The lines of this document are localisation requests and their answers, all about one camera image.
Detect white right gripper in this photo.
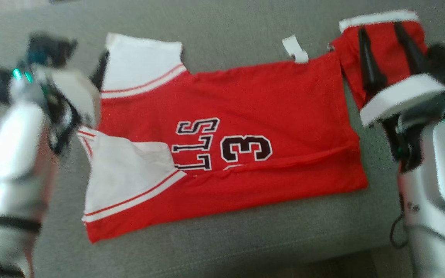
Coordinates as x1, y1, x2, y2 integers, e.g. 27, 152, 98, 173
357, 22, 445, 172

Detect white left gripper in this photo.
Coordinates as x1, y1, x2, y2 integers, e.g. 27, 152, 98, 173
41, 49, 110, 155

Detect red shorts white trim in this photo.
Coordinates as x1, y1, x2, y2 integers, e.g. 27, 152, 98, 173
328, 9, 430, 111

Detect red basketball jersey white sleeves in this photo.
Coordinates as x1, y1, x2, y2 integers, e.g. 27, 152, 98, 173
76, 32, 369, 244

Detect grey sofa seat cushion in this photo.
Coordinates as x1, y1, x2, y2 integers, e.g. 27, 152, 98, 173
0, 0, 445, 278

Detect left cable teal connector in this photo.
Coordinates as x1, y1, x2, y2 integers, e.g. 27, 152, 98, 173
25, 50, 45, 68

